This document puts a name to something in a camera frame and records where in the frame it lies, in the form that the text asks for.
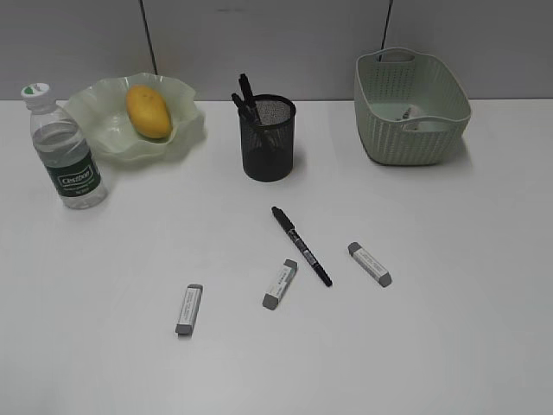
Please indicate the black marker pen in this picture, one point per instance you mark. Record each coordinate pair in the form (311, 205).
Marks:
(246, 113)
(251, 103)
(297, 240)

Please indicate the yellow mango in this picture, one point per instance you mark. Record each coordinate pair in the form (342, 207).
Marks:
(148, 112)

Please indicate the white waste paper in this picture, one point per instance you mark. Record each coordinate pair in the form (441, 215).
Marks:
(409, 114)

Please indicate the clear plastic water bottle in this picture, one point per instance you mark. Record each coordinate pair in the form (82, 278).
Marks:
(62, 147)

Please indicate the black mesh pen holder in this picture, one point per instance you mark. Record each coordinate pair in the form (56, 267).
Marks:
(277, 114)

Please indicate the grey white eraser middle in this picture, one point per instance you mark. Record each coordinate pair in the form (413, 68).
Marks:
(279, 285)

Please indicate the grey white eraser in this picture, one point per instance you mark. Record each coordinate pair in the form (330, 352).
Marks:
(189, 310)
(279, 285)
(378, 272)

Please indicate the grey white eraser right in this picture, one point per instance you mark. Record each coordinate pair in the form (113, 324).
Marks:
(378, 272)

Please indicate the grey white eraser left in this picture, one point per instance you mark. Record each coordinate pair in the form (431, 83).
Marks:
(189, 310)

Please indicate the pale green woven basket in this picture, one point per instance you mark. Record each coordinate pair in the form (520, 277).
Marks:
(385, 84)

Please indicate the pale green wavy plate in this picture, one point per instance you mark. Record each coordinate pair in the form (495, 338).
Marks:
(100, 112)

